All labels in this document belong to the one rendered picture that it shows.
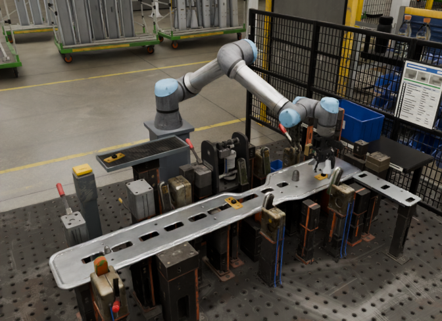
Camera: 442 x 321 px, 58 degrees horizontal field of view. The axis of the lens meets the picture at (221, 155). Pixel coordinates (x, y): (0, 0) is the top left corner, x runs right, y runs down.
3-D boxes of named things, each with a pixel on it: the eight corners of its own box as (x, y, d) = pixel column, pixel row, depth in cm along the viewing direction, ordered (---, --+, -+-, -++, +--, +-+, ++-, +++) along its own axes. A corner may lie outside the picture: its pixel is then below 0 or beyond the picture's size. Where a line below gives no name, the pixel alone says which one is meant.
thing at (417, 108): (433, 132, 191) (450, 68, 177) (391, 117, 208) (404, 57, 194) (435, 131, 192) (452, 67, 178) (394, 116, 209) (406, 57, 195)
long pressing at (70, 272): (63, 299, 120) (62, 296, 119) (45, 256, 137) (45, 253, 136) (364, 172, 188) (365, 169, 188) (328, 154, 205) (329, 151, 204)
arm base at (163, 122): (149, 122, 213) (148, 104, 209) (175, 117, 220) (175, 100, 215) (160, 132, 202) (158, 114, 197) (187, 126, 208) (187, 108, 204)
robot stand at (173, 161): (148, 185, 233) (143, 122, 214) (181, 177, 242) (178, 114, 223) (162, 203, 217) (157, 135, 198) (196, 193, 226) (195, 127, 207)
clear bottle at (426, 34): (419, 62, 195) (429, 19, 186) (408, 60, 200) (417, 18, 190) (427, 60, 198) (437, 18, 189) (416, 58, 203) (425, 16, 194)
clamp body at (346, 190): (335, 263, 176) (346, 196, 160) (315, 248, 184) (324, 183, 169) (349, 255, 180) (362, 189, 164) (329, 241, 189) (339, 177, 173)
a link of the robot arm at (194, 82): (162, 85, 211) (235, 38, 173) (181, 79, 222) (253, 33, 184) (173, 106, 212) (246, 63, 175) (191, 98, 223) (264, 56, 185)
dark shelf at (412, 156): (405, 174, 184) (406, 169, 183) (276, 114, 251) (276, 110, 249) (433, 162, 195) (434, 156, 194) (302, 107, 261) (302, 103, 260)
